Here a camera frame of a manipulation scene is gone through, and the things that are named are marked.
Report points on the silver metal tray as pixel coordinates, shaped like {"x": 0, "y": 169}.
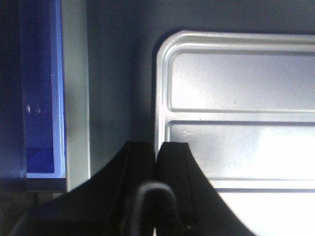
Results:
{"x": 245, "y": 104}

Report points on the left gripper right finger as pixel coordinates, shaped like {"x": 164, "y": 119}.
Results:
{"x": 201, "y": 209}

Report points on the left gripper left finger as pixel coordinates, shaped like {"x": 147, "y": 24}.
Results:
{"x": 98, "y": 207}

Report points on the stainless steel rack frame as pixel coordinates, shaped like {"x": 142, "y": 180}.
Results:
{"x": 76, "y": 92}

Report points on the large blue bin upper left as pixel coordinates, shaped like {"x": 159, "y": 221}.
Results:
{"x": 32, "y": 135}

